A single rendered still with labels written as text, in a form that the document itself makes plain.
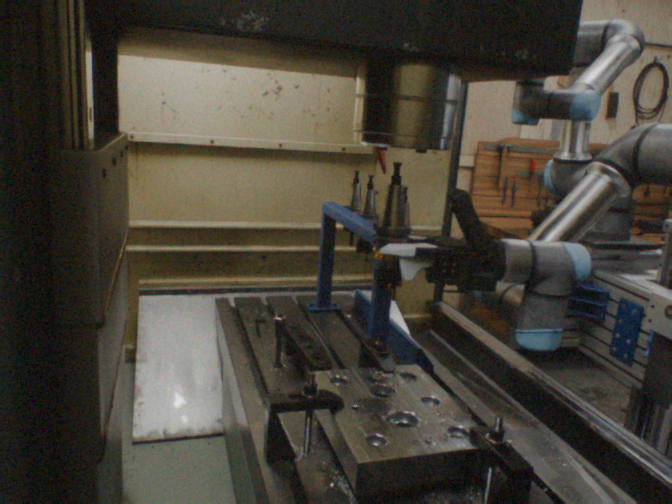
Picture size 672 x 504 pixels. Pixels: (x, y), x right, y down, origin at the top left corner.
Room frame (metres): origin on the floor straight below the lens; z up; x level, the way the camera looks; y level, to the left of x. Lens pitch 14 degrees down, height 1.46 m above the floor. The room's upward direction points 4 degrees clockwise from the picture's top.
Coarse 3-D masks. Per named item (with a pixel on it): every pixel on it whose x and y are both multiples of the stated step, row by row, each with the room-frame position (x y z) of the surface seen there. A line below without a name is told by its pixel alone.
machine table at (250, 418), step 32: (224, 320) 1.42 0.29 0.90; (288, 320) 1.46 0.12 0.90; (320, 320) 1.48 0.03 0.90; (352, 320) 1.50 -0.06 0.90; (224, 352) 1.32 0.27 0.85; (256, 352) 1.23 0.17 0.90; (352, 352) 1.27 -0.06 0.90; (288, 384) 1.08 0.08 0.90; (448, 384) 1.14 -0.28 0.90; (256, 416) 0.94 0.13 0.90; (288, 416) 0.95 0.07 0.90; (480, 416) 1.01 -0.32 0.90; (256, 448) 0.84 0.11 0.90; (320, 448) 0.85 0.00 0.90; (256, 480) 0.81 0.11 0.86; (288, 480) 0.76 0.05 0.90; (320, 480) 0.77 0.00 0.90; (544, 480) 0.81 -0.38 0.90
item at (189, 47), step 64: (128, 0) 0.65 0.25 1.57; (192, 0) 0.67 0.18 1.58; (256, 0) 0.69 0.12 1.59; (320, 0) 0.72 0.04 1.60; (384, 0) 0.74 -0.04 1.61; (448, 0) 0.77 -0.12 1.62; (512, 0) 0.80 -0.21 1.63; (576, 0) 0.83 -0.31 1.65; (256, 64) 1.04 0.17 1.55; (320, 64) 0.95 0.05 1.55; (448, 64) 0.81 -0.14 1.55; (512, 64) 0.81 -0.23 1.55
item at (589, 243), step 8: (584, 240) 1.65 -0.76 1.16; (592, 240) 1.64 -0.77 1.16; (600, 240) 1.65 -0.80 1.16; (608, 240) 1.66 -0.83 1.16; (632, 240) 1.69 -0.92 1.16; (640, 240) 1.70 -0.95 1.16; (592, 248) 1.65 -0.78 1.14; (600, 248) 1.60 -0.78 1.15; (608, 248) 1.61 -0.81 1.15; (616, 248) 1.62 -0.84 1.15; (624, 248) 1.62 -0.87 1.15; (632, 248) 1.63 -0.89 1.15; (640, 248) 1.64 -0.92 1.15; (648, 248) 1.64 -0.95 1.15; (656, 248) 1.65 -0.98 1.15; (592, 256) 1.65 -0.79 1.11; (600, 256) 1.66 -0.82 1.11; (608, 256) 1.68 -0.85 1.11; (616, 256) 1.69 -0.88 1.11; (624, 256) 1.68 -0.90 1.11; (632, 256) 1.69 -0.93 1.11; (640, 256) 1.71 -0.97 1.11; (648, 256) 1.71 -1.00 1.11; (656, 256) 1.72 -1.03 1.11
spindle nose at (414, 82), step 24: (360, 72) 0.87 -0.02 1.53; (384, 72) 0.82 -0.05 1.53; (408, 72) 0.81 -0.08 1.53; (432, 72) 0.82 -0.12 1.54; (456, 72) 0.84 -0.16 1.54; (360, 96) 0.86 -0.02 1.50; (384, 96) 0.82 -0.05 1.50; (408, 96) 0.81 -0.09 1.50; (432, 96) 0.82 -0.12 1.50; (456, 96) 0.85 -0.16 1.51; (360, 120) 0.85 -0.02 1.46; (384, 120) 0.82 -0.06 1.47; (408, 120) 0.81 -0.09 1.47; (432, 120) 0.82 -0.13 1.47; (384, 144) 0.82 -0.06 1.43; (408, 144) 0.81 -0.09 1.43; (432, 144) 0.82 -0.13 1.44
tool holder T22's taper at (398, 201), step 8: (392, 184) 0.88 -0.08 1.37; (392, 192) 0.88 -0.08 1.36; (400, 192) 0.88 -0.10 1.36; (384, 200) 0.89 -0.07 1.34; (392, 200) 0.88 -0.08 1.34; (400, 200) 0.88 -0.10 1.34; (384, 208) 0.88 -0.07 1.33; (392, 208) 0.87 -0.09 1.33; (400, 208) 0.88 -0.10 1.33; (384, 216) 0.88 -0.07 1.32; (392, 216) 0.87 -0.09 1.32; (400, 216) 0.87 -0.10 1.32; (384, 224) 0.87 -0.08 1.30; (392, 224) 0.87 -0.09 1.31; (400, 224) 0.87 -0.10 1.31
